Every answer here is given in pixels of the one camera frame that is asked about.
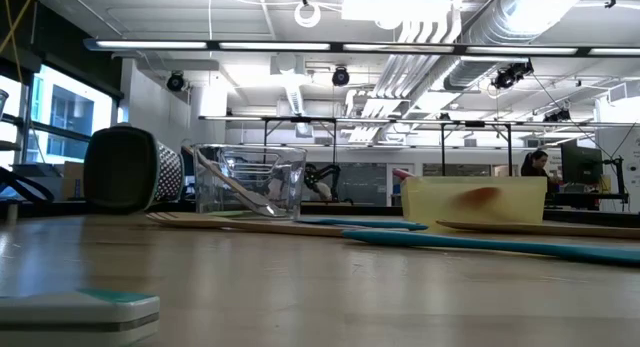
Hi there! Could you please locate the light blue silicone spatula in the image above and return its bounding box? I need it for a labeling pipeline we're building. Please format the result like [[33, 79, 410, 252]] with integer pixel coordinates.
[[294, 217, 430, 232]]

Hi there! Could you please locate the large office window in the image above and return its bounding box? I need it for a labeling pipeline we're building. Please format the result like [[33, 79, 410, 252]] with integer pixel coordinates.
[[0, 61, 115, 171]]

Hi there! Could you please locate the silver ventilation duct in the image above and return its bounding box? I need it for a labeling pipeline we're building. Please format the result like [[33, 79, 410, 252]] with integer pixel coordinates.
[[442, 0, 581, 91]]

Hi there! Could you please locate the black aluminium table frame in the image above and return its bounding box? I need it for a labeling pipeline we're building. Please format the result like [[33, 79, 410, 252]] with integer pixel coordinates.
[[0, 199, 640, 228]]

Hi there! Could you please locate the black computer monitor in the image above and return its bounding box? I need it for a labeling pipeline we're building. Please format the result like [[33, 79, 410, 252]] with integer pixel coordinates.
[[559, 139, 605, 187]]

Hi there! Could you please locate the white hanging ring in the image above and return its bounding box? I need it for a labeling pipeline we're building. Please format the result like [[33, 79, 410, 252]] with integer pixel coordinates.
[[293, 0, 322, 29]]

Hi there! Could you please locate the black metal rack frame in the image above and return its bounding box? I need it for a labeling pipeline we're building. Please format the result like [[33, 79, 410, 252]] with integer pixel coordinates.
[[262, 115, 514, 178]]

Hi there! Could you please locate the long LED light bar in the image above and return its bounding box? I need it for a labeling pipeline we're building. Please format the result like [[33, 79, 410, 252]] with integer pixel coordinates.
[[83, 36, 640, 58]]

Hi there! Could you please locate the steel box grater teal handle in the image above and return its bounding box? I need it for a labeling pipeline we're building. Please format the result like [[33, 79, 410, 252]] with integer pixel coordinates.
[[82, 124, 185, 214]]

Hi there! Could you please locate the slim teal silicone spatula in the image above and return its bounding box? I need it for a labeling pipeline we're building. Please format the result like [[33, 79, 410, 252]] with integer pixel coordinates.
[[342, 228, 640, 267]]

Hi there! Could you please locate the yellow translucent plastic bin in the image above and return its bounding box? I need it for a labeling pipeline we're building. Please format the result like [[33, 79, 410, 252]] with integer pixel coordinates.
[[399, 175, 549, 233]]

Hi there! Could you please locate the wooden spork with sticker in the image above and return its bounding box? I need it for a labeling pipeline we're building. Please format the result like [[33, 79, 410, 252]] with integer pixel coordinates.
[[146, 211, 351, 238]]

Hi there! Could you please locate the brown cardboard box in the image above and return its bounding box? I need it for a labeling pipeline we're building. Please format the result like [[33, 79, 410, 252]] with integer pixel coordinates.
[[62, 160, 86, 202]]

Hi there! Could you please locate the clear plastic bin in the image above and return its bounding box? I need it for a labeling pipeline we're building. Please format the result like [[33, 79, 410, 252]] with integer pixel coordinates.
[[192, 143, 308, 221]]

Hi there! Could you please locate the person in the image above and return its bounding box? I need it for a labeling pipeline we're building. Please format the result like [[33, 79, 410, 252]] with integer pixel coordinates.
[[519, 149, 561, 193]]

